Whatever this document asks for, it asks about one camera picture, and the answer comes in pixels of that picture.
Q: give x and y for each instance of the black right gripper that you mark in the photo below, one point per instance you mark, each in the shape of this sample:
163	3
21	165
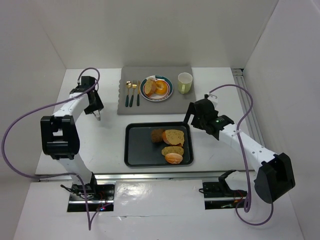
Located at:
191	113

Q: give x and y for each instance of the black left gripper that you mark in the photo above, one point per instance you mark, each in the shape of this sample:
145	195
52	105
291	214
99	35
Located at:
94	107

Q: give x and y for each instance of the metal bread tongs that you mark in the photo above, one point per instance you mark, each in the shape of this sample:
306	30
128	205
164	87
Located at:
97	115

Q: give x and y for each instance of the orange bagel bread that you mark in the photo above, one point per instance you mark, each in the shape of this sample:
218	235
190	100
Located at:
161	87

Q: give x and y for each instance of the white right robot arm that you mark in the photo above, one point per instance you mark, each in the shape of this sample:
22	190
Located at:
275	175

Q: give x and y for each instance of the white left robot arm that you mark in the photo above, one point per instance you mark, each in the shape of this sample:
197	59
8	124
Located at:
59	135

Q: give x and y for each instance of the large seeded bread slice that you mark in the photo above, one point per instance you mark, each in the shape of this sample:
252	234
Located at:
173	137

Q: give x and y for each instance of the small seeded bread slice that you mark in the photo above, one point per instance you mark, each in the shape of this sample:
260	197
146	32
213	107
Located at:
172	149

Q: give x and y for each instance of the light green mug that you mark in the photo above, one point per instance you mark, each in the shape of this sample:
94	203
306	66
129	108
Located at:
185	81

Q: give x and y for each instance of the white plate teal rim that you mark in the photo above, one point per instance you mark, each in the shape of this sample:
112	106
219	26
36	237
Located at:
154	97

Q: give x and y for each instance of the dark brown round bun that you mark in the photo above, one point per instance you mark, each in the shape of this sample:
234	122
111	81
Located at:
157	135

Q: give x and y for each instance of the grey placemat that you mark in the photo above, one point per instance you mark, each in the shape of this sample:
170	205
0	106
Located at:
177	103

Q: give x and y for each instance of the orange shell madeleine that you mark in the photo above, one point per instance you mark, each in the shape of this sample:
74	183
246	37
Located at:
173	158

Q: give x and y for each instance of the black baking tray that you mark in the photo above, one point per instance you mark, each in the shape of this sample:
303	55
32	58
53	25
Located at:
141	152

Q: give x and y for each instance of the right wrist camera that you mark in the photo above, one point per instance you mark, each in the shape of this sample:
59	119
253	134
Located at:
212	98

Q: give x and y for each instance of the gold spoon green handle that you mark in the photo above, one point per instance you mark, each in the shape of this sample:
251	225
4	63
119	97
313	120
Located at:
128	85

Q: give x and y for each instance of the gold fork green handle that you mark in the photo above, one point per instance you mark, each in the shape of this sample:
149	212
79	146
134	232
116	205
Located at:
133	86

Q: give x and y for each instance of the gold knife green handle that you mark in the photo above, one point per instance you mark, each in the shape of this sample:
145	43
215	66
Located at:
138	94

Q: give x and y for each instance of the aluminium rail right side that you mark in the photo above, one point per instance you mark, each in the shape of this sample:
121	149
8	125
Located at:
251	120

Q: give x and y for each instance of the aluminium rail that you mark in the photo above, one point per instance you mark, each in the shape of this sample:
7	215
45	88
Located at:
159	175
251	120

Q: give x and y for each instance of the aluminium rail front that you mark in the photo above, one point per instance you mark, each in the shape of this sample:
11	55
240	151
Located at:
159	175

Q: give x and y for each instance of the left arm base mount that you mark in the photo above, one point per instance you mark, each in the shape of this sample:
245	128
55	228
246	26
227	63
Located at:
101	201

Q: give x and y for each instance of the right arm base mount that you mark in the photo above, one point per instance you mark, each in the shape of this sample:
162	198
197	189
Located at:
218	197

